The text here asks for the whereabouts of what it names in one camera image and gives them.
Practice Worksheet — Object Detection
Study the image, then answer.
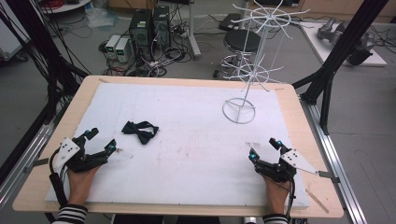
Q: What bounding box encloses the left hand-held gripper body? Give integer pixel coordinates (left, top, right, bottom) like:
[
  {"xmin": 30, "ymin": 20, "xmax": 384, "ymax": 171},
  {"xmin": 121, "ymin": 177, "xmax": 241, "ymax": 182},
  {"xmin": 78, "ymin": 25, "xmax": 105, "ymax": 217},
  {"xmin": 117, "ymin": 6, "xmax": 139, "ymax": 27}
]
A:
[{"xmin": 51, "ymin": 135, "xmax": 110, "ymax": 175}]

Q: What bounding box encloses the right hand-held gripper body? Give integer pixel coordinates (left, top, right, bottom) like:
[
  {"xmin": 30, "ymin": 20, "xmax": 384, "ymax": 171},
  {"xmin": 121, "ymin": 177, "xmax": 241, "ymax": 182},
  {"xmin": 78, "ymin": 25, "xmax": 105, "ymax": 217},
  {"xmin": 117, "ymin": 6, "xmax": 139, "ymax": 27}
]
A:
[{"xmin": 253, "ymin": 147, "xmax": 319, "ymax": 184}]

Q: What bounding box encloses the person's left hand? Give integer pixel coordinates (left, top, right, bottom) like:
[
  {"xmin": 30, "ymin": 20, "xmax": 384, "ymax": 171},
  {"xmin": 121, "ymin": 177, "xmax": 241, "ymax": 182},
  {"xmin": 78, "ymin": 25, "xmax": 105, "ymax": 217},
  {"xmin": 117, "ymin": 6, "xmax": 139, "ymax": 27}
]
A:
[{"xmin": 66, "ymin": 165, "xmax": 101, "ymax": 209}]

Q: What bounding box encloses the person's right hand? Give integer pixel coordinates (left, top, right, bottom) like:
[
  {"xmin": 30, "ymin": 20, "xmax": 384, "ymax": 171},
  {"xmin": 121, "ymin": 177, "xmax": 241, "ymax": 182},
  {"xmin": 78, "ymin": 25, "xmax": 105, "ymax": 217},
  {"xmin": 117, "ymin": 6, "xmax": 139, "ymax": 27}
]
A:
[{"xmin": 262, "ymin": 175, "xmax": 292, "ymax": 217}]

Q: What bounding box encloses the black bow tie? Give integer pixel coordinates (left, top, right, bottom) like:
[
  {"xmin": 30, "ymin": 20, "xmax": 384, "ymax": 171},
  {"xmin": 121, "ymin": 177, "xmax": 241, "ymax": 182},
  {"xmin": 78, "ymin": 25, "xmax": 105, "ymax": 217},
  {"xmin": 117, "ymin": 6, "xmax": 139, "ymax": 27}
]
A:
[{"xmin": 120, "ymin": 120, "xmax": 160, "ymax": 146}]

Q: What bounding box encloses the thin wooden stick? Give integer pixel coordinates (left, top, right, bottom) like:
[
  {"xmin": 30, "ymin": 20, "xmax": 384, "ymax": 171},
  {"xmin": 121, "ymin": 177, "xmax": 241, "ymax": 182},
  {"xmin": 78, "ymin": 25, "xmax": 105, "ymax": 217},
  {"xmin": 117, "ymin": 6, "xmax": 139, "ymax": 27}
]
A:
[{"xmin": 304, "ymin": 188, "xmax": 331, "ymax": 215}]

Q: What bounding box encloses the white foam mat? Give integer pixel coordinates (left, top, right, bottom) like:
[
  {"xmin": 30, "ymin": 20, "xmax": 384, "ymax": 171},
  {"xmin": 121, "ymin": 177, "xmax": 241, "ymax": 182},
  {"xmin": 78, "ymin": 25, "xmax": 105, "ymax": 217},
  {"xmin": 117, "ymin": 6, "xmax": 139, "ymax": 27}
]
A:
[{"xmin": 44, "ymin": 81, "xmax": 311, "ymax": 210}]

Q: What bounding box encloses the white bench power supply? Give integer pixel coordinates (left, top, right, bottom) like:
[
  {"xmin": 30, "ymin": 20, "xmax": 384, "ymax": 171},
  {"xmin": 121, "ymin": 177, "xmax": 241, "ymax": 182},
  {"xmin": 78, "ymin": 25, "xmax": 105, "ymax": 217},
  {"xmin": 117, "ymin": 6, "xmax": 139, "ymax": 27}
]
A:
[
  {"xmin": 114, "ymin": 36, "xmax": 131, "ymax": 64},
  {"xmin": 104, "ymin": 34, "xmax": 121, "ymax": 61}
]

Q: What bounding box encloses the black round stool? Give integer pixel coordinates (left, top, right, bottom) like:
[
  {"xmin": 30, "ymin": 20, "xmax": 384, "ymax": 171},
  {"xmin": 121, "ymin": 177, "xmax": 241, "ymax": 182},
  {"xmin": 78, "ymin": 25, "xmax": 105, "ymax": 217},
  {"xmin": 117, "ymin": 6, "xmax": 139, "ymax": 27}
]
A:
[{"xmin": 212, "ymin": 28, "xmax": 263, "ymax": 79}]

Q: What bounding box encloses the black computer tower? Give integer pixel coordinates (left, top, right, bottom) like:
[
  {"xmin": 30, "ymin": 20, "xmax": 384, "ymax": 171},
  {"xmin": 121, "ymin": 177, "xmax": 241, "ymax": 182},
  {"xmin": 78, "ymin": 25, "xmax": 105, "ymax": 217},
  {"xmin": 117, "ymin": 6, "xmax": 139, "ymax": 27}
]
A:
[
  {"xmin": 128, "ymin": 8, "xmax": 154, "ymax": 62},
  {"xmin": 151, "ymin": 5, "xmax": 172, "ymax": 49}
]

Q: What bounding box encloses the clear plastic bag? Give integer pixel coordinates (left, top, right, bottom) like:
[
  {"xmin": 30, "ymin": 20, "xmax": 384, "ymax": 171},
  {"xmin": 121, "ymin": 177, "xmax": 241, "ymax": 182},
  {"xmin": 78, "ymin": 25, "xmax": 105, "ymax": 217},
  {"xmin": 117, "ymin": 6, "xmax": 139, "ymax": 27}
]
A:
[{"xmin": 84, "ymin": 7, "xmax": 120, "ymax": 30}]

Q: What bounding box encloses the white board platform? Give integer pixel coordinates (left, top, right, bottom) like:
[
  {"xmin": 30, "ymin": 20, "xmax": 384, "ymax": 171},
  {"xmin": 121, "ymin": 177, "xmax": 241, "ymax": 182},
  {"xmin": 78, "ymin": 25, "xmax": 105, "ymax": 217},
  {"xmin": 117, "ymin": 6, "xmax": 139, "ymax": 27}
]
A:
[{"xmin": 299, "ymin": 21, "xmax": 389, "ymax": 68}]

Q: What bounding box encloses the flat black device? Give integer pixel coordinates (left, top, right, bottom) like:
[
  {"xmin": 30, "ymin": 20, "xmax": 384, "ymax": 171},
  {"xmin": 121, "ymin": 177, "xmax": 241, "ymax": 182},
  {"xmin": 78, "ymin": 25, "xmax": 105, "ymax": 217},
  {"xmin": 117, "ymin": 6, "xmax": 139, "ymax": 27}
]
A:
[{"xmin": 218, "ymin": 12, "xmax": 247, "ymax": 32}]

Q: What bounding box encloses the white round table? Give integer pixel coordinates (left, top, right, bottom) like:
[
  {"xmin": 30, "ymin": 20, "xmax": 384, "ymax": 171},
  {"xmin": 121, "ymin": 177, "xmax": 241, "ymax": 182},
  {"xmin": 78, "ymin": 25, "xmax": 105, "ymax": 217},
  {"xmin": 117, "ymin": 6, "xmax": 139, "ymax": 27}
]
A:
[{"xmin": 38, "ymin": 0, "xmax": 93, "ymax": 15}]

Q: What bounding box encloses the grey metal stand leg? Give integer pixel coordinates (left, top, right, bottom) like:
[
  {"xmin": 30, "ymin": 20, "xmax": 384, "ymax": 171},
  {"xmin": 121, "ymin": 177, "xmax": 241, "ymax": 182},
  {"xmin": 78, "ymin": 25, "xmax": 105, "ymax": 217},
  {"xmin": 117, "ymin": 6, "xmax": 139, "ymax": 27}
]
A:
[{"xmin": 186, "ymin": 0, "xmax": 203, "ymax": 61}]

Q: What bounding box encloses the right hand-held gripper black cable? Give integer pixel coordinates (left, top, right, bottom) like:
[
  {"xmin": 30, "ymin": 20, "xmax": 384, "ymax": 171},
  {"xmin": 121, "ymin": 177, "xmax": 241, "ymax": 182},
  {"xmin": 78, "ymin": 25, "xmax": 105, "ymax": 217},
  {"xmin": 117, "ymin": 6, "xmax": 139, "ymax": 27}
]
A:
[{"xmin": 285, "ymin": 175, "xmax": 297, "ymax": 220}]

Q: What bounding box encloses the hand-held gripper black cable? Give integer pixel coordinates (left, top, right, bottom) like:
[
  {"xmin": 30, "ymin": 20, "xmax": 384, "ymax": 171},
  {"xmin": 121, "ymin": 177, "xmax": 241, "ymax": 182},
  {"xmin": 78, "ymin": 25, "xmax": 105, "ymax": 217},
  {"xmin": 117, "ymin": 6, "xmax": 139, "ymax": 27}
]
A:
[
  {"xmin": 48, "ymin": 147, "xmax": 70, "ymax": 207},
  {"xmin": 285, "ymin": 175, "xmax": 297, "ymax": 220}
]

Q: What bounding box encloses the left hand-held gripper black cable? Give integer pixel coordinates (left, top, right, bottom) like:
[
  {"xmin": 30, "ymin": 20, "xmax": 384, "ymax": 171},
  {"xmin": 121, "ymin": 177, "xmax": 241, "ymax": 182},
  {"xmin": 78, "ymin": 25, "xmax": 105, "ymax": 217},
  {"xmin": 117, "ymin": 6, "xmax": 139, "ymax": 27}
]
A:
[{"xmin": 48, "ymin": 147, "xmax": 70, "ymax": 207}]

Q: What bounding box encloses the grey metal bracket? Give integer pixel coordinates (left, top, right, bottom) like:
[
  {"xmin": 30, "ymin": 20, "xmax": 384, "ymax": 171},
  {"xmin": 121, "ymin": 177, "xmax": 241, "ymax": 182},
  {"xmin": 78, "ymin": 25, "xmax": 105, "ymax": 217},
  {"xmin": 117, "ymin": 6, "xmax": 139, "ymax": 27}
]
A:
[
  {"xmin": 23, "ymin": 157, "xmax": 50, "ymax": 175},
  {"xmin": 317, "ymin": 170, "xmax": 342, "ymax": 185}
]

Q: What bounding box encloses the white wire display rack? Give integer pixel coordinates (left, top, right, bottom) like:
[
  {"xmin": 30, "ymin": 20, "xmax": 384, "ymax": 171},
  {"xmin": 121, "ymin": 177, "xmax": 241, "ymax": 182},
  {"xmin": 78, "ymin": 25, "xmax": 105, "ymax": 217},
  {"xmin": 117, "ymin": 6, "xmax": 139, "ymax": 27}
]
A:
[{"xmin": 221, "ymin": 0, "xmax": 312, "ymax": 125}]

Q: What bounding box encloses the aluminium rail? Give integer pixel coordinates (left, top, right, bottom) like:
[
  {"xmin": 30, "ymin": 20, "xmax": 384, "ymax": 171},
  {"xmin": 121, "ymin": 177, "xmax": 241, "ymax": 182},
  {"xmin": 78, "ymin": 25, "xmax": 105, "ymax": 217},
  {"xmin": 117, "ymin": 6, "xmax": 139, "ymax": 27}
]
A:
[
  {"xmin": 298, "ymin": 94, "xmax": 370, "ymax": 224},
  {"xmin": 0, "ymin": 102, "xmax": 69, "ymax": 213}
]

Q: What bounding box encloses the black metal frame post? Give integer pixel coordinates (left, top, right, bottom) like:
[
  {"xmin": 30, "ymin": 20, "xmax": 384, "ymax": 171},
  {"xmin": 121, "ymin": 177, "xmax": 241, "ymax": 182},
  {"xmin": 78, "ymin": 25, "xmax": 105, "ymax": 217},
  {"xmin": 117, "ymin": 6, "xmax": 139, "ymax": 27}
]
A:
[
  {"xmin": 0, "ymin": 0, "xmax": 92, "ymax": 185},
  {"xmin": 290, "ymin": 0, "xmax": 390, "ymax": 136}
]

